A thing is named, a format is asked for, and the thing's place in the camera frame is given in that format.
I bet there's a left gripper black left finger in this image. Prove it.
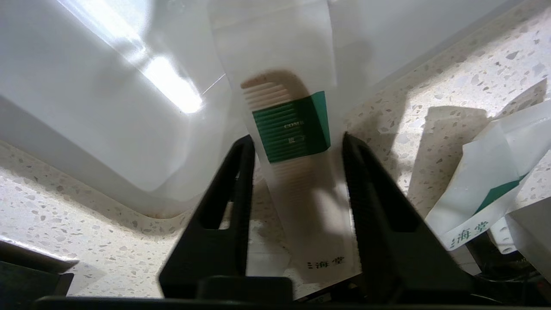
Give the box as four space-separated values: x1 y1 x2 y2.
158 135 256 300

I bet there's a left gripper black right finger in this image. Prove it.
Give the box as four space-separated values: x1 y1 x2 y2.
342 132 475 303

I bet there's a long comb packet green label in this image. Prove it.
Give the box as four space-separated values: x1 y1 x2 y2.
208 0 363 285

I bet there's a white packet green label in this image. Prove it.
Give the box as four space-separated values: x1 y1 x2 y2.
424 100 551 252

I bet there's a white ceramic sink basin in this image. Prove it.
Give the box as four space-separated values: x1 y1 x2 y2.
0 0 517 219

